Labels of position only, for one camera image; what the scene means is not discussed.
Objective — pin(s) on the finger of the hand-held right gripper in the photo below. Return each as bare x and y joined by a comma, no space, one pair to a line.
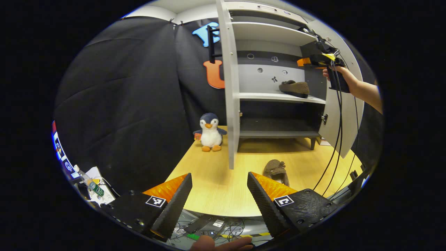
304,62

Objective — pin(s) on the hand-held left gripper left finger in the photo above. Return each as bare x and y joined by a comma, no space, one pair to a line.
176,205

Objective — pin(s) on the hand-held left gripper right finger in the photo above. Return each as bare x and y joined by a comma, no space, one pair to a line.
264,205

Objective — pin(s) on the brown shoe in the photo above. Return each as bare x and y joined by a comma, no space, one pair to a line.
296,88
277,169

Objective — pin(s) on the white shoe cabinet door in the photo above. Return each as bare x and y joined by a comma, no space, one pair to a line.
348,115
231,104

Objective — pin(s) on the white shoe cabinet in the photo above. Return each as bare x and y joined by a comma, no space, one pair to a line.
268,97

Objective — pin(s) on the wooden cabinet leg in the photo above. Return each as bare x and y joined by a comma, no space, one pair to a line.
313,143

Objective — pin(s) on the white cabinet drawer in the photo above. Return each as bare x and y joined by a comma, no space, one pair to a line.
244,5

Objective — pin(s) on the white paper sheet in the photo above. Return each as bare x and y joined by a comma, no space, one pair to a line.
104,195

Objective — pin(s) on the penguin plush toy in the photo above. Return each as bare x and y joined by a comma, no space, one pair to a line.
210,134

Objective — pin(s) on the green label plastic bottle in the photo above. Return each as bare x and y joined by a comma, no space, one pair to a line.
93,184

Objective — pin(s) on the colourful printed banner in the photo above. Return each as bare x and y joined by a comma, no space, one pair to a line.
58,146

